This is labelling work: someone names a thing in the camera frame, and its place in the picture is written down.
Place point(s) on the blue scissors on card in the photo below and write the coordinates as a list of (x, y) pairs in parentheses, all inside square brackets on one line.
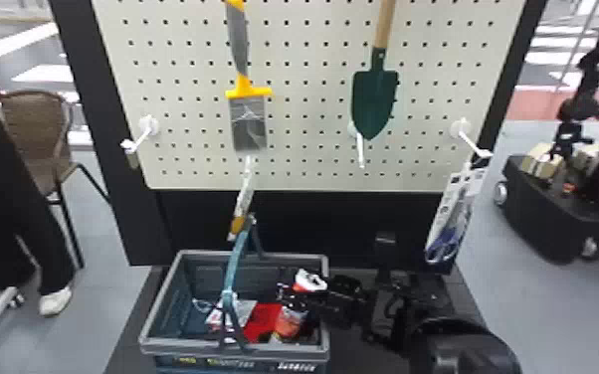
[(453, 214)]

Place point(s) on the brown chair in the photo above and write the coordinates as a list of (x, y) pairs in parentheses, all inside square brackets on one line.
[(38, 136)]

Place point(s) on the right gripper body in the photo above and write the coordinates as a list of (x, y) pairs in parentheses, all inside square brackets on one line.
[(345, 300)]

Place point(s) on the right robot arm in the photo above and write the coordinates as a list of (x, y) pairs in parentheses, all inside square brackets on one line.
[(456, 350)]

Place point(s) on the grey white packet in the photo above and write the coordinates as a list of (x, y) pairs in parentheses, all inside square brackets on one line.
[(242, 312)]

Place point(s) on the white yellow carded tool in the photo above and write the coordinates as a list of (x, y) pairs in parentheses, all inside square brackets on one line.
[(243, 201)]

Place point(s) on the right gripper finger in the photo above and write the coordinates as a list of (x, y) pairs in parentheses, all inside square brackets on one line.
[(294, 302)]

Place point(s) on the red white carded tool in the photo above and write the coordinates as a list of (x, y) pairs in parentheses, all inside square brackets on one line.
[(308, 282)]

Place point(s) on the person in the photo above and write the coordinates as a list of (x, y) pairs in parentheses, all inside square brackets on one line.
[(1, 209)]

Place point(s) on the green garden trowel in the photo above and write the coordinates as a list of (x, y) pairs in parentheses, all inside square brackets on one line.
[(373, 99)]

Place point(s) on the grey basket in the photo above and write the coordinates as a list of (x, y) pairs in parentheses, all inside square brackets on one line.
[(174, 313)]

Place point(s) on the orange red packet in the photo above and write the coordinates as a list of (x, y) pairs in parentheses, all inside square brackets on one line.
[(288, 321)]

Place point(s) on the white pegboard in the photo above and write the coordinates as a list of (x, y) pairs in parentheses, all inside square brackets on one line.
[(310, 167)]

